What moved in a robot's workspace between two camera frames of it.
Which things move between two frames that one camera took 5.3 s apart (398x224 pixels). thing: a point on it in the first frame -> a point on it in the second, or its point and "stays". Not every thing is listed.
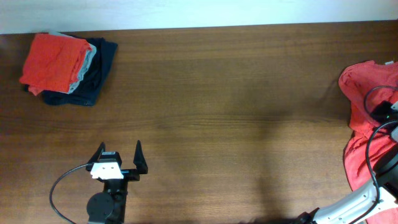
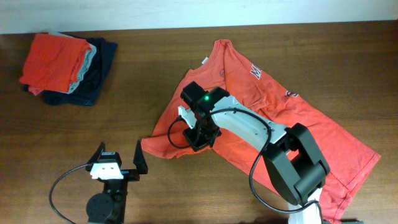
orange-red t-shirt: (364, 85) -> (347, 155)
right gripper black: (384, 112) -> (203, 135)
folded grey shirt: (87, 61) stays
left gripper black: (140, 164) stays
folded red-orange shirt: (54, 63) stays
